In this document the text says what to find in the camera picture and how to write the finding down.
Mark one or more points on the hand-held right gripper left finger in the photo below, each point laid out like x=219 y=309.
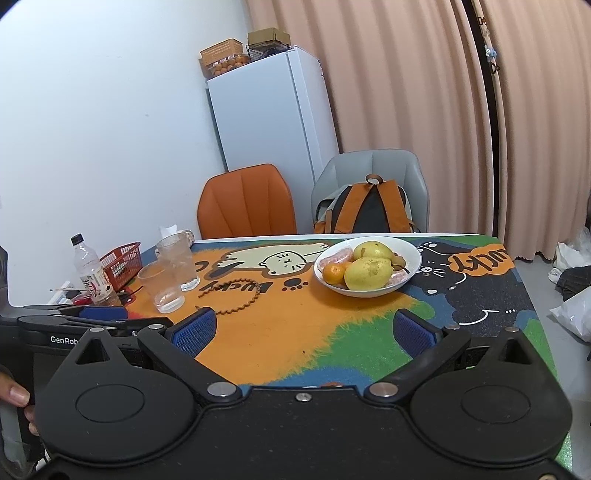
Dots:
x=194 y=330

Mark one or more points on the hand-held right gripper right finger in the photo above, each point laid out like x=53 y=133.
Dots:
x=413 y=332

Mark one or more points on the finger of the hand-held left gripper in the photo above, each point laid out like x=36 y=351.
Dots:
x=104 y=313
x=46 y=325

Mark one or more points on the large plastic-wrapped food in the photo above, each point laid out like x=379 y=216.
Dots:
x=398 y=277

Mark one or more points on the brown longan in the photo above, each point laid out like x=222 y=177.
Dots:
x=399 y=262

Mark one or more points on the large yellow pear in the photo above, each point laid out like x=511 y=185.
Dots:
x=367 y=273

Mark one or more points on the white plate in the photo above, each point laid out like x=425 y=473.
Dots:
x=411 y=255

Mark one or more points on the small yellow pear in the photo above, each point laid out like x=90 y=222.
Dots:
x=376 y=250

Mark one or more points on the large orange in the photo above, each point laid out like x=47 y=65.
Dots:
x=334 y=273

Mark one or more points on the small plastic-wrapped food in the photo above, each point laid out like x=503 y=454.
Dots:
x=339 y=255

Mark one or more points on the person's left hand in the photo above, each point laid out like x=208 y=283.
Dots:
x=16 y=394

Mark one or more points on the clear plastic bottle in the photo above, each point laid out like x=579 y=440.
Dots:
x=94 y=277

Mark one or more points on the clear glass cup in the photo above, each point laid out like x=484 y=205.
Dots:
x=161 y=290

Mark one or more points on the red plastic basket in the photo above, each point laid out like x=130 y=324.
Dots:
x=122 y=263

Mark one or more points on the clear plastic cup rear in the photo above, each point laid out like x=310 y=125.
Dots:
x=180 y=258

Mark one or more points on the white tissue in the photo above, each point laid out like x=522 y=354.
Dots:
x=168 y=229

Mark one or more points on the cat printed table mat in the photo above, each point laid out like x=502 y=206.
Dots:
x=300 y=332

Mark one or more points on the orange and black backpack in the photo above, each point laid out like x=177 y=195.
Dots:
x=369 y=207

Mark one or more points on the orange chair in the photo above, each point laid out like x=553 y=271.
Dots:
x=244 y=203

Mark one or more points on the dark cloth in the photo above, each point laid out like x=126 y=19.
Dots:
x=577 y=281

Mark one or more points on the grey chair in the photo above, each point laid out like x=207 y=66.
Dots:
x=369 y=161

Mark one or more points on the white fridge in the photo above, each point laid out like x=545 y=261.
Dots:
x=272 y=120

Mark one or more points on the pink curtain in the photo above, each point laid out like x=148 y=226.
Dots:
x=392 y=92
x=545 y=115

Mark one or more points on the clear container of oranges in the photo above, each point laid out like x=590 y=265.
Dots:
x=228 y=65

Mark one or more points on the orange wicker basket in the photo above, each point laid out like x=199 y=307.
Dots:
x=221 y=51

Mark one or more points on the hanging blue charm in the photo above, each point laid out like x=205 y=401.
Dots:
x=491 y=53

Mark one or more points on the brown cardboard box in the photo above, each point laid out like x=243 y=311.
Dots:
x=268 y=36

